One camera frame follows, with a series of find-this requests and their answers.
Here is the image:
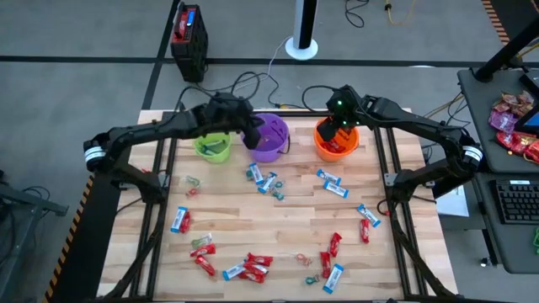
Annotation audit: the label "black monitor pole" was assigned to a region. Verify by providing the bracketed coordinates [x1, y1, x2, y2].
[473, 15, 539, 83]

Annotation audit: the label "black laptop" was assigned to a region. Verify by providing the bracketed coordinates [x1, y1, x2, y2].
[515, 69, 539, 136]

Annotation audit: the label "green plastic bucket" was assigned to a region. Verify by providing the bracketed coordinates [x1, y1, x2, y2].
[192, 131, 233, 165]

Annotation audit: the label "purple plastic bucket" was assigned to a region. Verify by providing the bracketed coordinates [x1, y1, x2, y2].
[239, 112, 291, 164]

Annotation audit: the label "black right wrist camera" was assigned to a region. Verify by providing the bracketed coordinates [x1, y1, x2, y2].
[315, 120, 339, 143]

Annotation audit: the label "orange ring pop candy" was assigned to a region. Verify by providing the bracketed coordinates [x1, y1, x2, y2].
[290, 251, 315, 268]

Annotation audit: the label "black keyboard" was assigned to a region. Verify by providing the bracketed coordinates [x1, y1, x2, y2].
[489, 179, 539, 226]

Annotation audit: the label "white floor cable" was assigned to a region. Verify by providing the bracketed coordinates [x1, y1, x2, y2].
[216, 36, 294, 109]

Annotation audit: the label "green ring pop candy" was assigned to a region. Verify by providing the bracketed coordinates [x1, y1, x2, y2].
[190, 232, 214, 250]
[181, 174, 203, 189]

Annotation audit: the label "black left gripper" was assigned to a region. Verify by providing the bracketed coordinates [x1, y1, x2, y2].
[208, 93, 266, 131]

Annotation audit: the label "white paper sheet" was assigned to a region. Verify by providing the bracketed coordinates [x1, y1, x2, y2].
[435, 184, 471, 218]

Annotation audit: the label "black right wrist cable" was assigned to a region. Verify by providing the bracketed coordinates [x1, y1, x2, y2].
[301, 83, 338, 113]

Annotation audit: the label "grey side desk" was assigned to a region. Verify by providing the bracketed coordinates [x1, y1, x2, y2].
[456, 66, 539, 275]

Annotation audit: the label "red candy pile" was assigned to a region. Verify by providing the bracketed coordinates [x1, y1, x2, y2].
[495, 130, 539, 164]

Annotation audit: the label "orange plastic bucket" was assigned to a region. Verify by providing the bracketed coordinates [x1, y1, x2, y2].
[312, 116, 361, 163]

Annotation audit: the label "desk side cables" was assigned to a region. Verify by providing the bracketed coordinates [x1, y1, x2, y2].
[423, 91, 472, 127]

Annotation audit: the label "black hazard striped base plate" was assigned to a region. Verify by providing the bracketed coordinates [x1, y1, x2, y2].
[41, 173, 127, 303]

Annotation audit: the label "black metal stand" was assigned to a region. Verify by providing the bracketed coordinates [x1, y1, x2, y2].
[0, 167, 70, 270]

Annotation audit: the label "brown candy bags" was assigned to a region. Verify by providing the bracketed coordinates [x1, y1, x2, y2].
[492, 90, 536, 117]

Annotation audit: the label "red black tool case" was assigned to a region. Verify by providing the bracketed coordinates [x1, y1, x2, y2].
[169, 1, 210, 83]

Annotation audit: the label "yellow floor cable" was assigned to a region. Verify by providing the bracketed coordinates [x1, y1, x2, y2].
[382, 0, 419, 26]

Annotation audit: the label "white black post stand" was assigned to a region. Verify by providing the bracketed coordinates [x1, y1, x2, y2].
[284, 0, 320, 61]

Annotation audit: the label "orange black hazard tape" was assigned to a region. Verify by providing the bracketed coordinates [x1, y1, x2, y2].
[481, 0, 510, 46]

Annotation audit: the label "black looped floor cable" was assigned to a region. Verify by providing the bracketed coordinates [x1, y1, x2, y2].
[344, 0, 371, 29]

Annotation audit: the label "purple candy bag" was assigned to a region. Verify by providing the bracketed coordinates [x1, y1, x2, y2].
[488, 109, 519, 135]

